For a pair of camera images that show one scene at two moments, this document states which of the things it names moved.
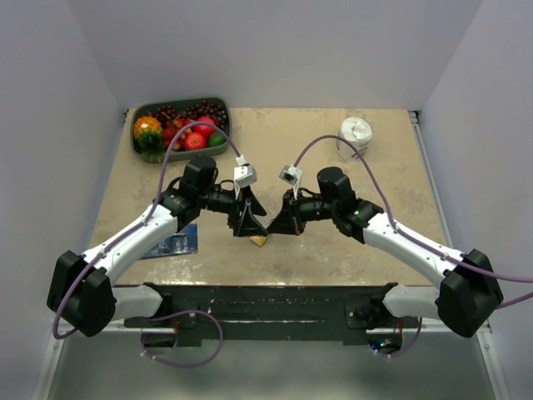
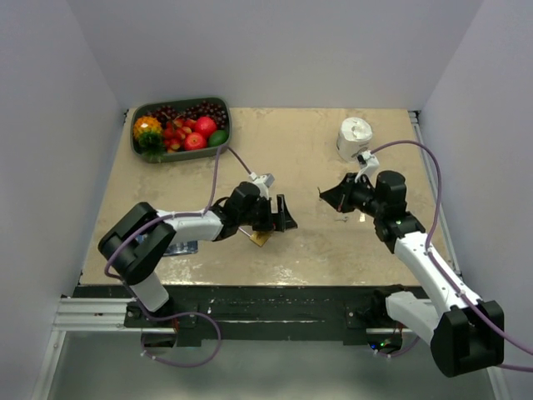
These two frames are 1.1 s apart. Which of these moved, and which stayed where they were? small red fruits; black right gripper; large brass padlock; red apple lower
Moved: black right gripper
Stayed: red apple lower; large brass padlock; small red fruits
